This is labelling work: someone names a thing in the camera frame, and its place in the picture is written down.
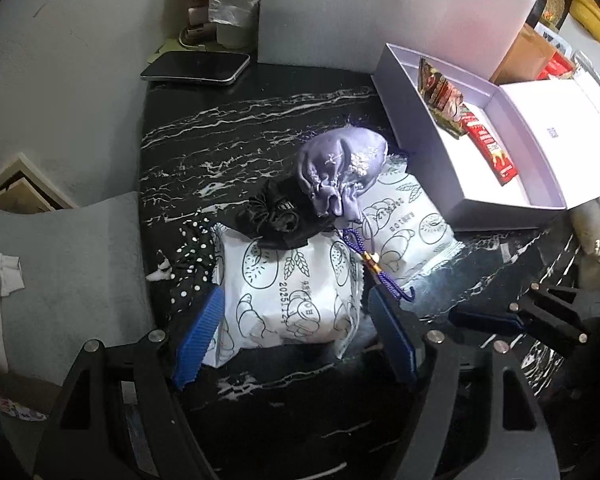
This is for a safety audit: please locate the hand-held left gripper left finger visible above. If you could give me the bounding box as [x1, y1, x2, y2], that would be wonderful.
[32, 285, 227, 480]

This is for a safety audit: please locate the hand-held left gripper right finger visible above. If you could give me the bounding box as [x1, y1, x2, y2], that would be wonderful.
[368, 285, 556, 480]

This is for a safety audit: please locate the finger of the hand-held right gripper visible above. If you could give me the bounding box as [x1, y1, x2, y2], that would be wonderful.
[449, 282, 593, 358]

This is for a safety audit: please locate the black polka dot cloth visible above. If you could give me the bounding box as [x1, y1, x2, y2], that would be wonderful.
[147, 220, 226, 321]

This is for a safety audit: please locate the white bread packet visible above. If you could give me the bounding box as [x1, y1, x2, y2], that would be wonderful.
[357, 157, 465, 286]
[202, 225, 368, 368]

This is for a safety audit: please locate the black satin pouch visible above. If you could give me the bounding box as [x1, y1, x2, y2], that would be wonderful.
[232, 180, 338, 250]

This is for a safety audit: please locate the lavender gift box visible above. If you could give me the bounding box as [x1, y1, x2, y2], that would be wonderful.
[371, 42, 568, 233]

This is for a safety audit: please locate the purple drawstring pouch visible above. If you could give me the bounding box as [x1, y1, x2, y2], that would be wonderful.
[295, 125, 417, 305]

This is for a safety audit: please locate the red snack stick packet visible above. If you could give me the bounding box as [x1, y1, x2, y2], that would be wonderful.
[460, 102, 520, 187]

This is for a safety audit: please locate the lavender box lid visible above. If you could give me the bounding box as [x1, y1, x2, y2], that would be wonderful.
[500, 72, 600, 211]

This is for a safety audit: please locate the brown snack packet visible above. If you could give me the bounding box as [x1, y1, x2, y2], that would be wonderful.
[417, 56, 468, 138]

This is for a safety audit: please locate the black smartphone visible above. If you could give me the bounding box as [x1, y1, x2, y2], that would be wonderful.
[140, 51, 252, 83]

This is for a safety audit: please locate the brown cardboard box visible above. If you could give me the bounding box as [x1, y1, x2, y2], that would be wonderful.
[490, 22, 558, 86]

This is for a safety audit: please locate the white cup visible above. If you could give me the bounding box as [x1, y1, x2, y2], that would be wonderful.
[215, 20, 253, 51]

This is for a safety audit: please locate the white board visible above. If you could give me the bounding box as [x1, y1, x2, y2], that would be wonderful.
[257, 0, 551, 83]

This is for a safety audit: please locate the woven basket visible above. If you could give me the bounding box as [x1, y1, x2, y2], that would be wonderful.
[537, 0, 566, 28]

